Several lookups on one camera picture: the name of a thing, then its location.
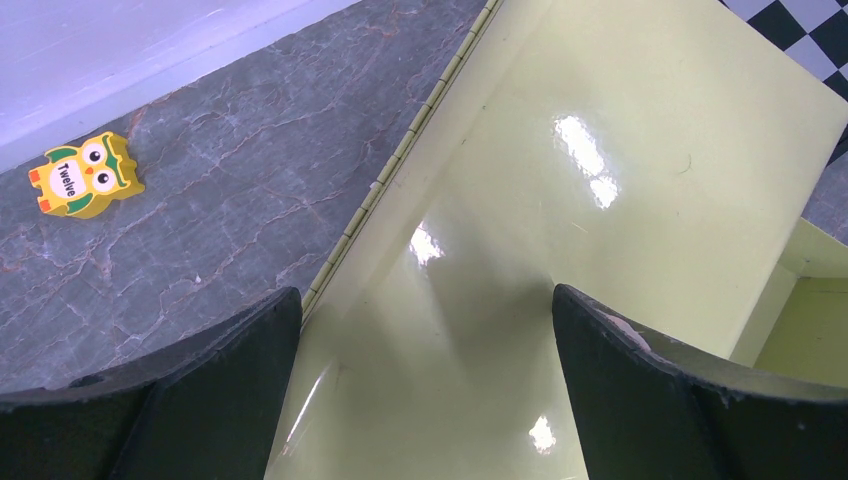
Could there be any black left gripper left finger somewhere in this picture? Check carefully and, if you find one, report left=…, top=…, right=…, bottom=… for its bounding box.
left=1, top=288, right=302, bottom=479

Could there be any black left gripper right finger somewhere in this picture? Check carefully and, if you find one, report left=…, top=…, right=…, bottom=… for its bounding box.
left=552, top=284, right=847, bottom=479

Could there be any green drawer cabinet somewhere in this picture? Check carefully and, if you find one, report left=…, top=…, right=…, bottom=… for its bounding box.
left=266, top=1, right=847, bottom=479

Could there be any yellow owl toy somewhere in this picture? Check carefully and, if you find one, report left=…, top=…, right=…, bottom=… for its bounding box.
left=28, top=131, right=145, bottom=219

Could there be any black white chessboard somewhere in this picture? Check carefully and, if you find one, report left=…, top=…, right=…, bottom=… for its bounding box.
left=718, top=0, right=848, bottom=167

